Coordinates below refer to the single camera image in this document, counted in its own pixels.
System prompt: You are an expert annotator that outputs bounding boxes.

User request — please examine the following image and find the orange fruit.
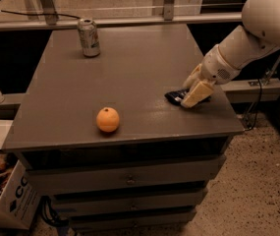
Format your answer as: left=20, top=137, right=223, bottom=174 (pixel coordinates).
left=96, top=107, right=120, bottom=133

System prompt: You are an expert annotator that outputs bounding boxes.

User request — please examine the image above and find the black cable bundle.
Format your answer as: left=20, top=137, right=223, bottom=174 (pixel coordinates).
left=39, top=196, right=70, bottom=229

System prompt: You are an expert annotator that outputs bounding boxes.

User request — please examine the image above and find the silver green 7up can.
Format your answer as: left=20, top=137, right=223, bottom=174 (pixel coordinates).
left=78, top=19, right=100, bottom=57

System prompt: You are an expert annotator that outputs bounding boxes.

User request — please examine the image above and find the grey drawer cabinet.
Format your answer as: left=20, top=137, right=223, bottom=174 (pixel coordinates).
left=4, top=25, right=243, bottom=234

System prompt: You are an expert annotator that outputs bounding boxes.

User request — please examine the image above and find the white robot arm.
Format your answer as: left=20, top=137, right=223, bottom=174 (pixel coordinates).
left=181, top=0, right=280, bottom=108

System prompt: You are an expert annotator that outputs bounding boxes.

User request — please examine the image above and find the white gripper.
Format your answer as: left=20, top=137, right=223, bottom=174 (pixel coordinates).
left=181, top=44, right=240, bottom=108

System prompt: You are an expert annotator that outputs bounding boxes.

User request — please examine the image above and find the white cardboard box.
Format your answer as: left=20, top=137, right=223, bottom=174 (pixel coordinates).
left=0, top=120, right=40, bottom=230

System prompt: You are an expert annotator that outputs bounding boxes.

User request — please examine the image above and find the metal frame rail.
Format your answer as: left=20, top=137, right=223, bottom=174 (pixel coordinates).
left=0, top=12, right=242, bottom=31

